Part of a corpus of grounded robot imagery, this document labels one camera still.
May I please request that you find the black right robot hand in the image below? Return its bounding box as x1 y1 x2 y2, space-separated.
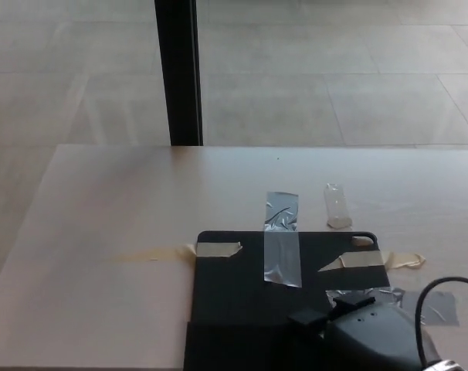
287 294 439 371

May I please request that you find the beige masking tape strip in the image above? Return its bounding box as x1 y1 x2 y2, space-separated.
317 250 426 273
105 241 243 263

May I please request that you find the small clear plastic tube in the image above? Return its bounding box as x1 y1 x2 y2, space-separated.
323 182 353 230

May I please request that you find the wrinkled grey duct tape strip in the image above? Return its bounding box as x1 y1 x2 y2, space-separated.
324 286 460 328

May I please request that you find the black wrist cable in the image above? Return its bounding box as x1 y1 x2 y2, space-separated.
415 276 468 371

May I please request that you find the long grey duct tape strip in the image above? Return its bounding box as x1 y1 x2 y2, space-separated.
263 189 303 289

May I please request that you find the black window frame post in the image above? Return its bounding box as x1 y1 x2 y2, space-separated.
154 0 205 147

